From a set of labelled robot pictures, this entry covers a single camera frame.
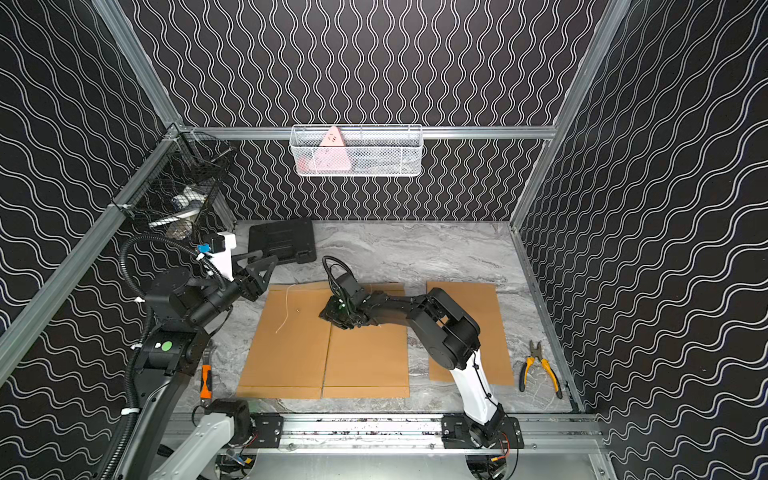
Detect bag white string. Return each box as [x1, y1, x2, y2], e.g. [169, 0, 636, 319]
[274, 283, 313, 335]

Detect brown file bag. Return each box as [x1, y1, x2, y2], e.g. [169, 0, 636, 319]
[236, 282, 331, 400]
[321, 281, 411, 400]
[427, 281, 515, 386]

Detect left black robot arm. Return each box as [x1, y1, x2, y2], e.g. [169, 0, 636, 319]
[98, 233, 278, 479]

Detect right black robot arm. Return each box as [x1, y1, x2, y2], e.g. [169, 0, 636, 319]
[319, 255, 506, 447]

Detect black plastic tool case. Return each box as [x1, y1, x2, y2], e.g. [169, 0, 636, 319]
[248, 218, 317, 265]

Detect white object in black basket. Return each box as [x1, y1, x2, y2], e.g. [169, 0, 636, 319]
[148, 186, 207, 240]

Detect pink triangular board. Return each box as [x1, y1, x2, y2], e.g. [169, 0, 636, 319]
[303, 126, 352, 174]

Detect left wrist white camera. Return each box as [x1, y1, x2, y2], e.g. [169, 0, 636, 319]
[195, 232, 237, 281]

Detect orange handled tool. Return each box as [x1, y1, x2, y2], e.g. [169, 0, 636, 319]
[199, 363, 213, 403]

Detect black wire mesh basket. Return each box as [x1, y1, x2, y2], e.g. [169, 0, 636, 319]
[116, 132, 236, 243]

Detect white wire mesh basket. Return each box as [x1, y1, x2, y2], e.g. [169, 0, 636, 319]
[289, 124, 424, 177]

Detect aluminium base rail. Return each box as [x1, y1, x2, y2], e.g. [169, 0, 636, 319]
[182, 413, 601, 458]

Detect yellow handled pliers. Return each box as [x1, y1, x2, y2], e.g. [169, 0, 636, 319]
[518, 340, 565, 400]

